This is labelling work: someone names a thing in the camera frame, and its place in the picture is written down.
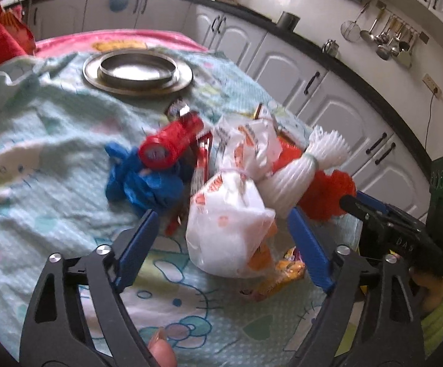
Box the person's left hand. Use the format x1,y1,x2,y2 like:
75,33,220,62
147,327,178,367

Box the black kitchen countertop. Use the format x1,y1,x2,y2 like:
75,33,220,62
0,0,443,161

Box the row of hanging steel utensils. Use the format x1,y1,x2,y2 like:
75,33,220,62
360,6,421,69

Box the white plastic bag orange print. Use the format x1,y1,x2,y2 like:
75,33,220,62
185,117,283,278

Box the red cylindrical can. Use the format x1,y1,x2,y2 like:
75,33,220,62
137,112,203,171

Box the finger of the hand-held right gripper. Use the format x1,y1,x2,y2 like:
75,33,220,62
356,190,398,218
339,195,383,227

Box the brown candy wrapper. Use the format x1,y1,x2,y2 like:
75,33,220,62
252,103,272,121

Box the dark candy wrapper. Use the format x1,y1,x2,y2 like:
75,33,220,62
164,99,192,121

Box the printed blanket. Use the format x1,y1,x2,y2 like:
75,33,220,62
0,28,363,367

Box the orange snack wrapper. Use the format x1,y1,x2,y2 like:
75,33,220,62
244,245,308,301

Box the wall utensil rail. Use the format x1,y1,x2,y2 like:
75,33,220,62
376,2,430,44

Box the wall power socket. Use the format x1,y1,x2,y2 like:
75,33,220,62
422,73,443,96

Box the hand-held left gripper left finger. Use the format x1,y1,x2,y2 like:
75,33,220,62
19,209,161,367

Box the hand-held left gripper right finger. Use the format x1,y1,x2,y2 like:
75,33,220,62
287,206,426,367

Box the hanging wire strainer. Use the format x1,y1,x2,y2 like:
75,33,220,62
340,2,371,43

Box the person's right hand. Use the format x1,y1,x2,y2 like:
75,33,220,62
410,268,443,316

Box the white foam fruit net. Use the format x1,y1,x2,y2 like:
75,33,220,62
258,125,350,218

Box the black power cable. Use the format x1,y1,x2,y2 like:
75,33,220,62
424,92,443,161

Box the white kitchen cabinets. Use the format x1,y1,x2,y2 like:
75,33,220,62
27,0,441,218

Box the dark metal mug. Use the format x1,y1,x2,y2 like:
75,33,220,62
277,11,300,30

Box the round steel bowl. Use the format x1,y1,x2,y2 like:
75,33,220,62
98,54,178,88

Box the red wrapper strip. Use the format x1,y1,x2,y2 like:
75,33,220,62
166,130,214,235

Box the blue glove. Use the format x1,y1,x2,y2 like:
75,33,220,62
105,143,186,215

